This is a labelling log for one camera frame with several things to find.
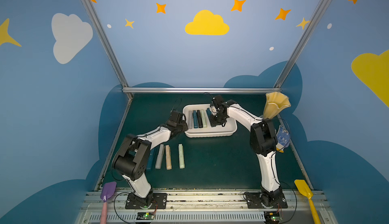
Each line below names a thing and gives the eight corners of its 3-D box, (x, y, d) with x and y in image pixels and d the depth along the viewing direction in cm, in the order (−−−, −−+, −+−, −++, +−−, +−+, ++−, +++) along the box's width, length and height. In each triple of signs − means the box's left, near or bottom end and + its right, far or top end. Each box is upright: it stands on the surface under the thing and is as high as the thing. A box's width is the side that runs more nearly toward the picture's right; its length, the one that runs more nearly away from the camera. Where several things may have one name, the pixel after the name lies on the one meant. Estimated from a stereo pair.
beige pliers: (166, 170, 85) (166, 169, 83) (165, 147, 94) (165, 145, 92) (172, 169, 85) (171, 168, 84) (170, 146, 94) (169, 144, 93)
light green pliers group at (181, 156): (179, 169, 86) (179, 167, 84) (178, 145, 95) (178, 144, 93) (185, 168, 86) (184, 167, 84) (183, 145, 95) (183, 143, 93)
